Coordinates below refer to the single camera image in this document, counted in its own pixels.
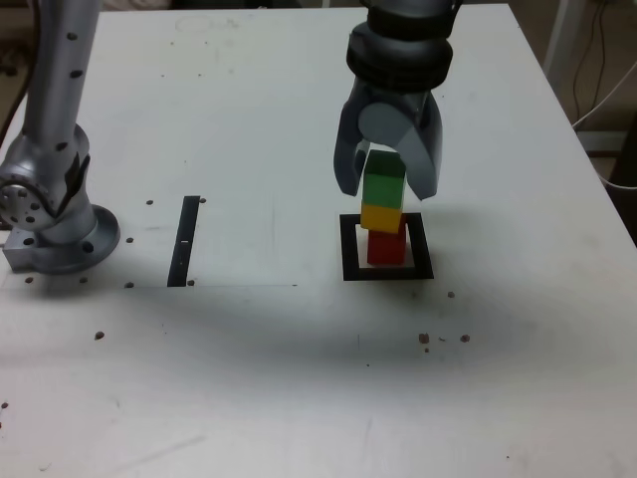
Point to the black tape square outline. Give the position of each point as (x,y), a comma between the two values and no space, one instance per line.
(348,249)

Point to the white frame post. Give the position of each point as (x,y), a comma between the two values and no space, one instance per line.
(557,35)

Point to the grey box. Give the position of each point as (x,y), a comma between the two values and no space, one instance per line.
(597,142)

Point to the black tape strip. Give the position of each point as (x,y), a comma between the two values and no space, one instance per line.
(183,239)

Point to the yellow cube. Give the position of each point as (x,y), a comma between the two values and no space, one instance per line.
(380,219)

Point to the green cube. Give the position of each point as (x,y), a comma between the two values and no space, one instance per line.
(382,191)

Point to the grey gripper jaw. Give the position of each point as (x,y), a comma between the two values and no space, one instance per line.
(346,154)
(423,149)

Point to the red cube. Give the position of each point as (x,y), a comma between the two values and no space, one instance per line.
(385,249)

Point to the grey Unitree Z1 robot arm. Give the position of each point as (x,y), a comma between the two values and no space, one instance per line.
(55,99)

